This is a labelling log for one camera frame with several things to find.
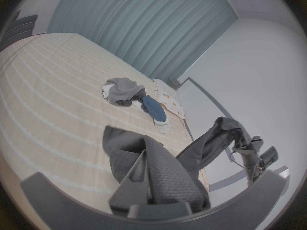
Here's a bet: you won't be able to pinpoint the grey knitted garment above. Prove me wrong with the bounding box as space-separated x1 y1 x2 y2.
106 78 146 105

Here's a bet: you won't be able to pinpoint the black chest of drawers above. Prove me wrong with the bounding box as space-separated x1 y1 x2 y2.
0 10 39 53

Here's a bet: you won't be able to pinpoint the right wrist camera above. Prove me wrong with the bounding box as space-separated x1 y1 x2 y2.
250 136 264 150

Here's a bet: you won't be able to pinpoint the blue-green curtain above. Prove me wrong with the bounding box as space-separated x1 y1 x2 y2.
96 0 238 81
47 0 135 45

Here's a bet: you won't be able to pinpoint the white printed pillow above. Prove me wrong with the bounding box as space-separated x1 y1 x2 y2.
153 79 186 119

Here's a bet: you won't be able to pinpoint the dark blue garment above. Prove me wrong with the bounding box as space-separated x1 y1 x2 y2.
142 96 167 122

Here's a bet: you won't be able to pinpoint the black T-shirt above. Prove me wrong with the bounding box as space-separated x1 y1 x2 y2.
103 116 253 214

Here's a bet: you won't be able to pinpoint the bed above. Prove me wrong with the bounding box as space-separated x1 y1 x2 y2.
0 33 250 215

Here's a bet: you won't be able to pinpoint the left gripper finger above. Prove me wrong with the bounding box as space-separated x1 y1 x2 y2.
109 149 151 214

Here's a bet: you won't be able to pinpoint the white garment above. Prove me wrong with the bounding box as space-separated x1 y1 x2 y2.
153 118 171 134
102 84 115 103

